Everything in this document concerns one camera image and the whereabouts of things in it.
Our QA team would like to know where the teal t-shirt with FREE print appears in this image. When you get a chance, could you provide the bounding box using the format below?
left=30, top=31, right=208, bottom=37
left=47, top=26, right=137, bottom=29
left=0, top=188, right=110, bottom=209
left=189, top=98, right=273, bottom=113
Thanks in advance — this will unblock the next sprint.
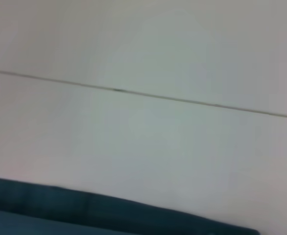
left=0, top=175, right=261, bottom=235

